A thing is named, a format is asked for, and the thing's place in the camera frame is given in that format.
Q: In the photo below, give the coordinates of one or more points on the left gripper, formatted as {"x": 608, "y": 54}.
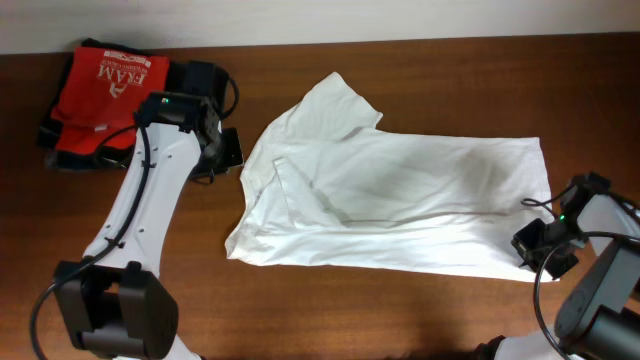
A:
{"x": 220, "y": 151}

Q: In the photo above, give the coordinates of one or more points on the dark folded clothes stack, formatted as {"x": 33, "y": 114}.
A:
{"x": 50, "y": 130}

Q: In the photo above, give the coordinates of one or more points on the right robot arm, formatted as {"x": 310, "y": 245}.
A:
{"x": 594, "y": 321}

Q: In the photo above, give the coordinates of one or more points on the white t-shirt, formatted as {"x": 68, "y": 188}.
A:
{"x": 324, "y": 185}

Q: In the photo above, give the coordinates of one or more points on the red folded FRAM t-shirt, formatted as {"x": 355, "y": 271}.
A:
{"x": 103, "y": 89}

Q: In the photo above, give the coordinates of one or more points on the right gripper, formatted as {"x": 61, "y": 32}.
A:
{"x": 536, "y": 245}

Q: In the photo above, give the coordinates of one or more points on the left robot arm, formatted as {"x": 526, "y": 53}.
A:
{"x": 112, "y": 302}

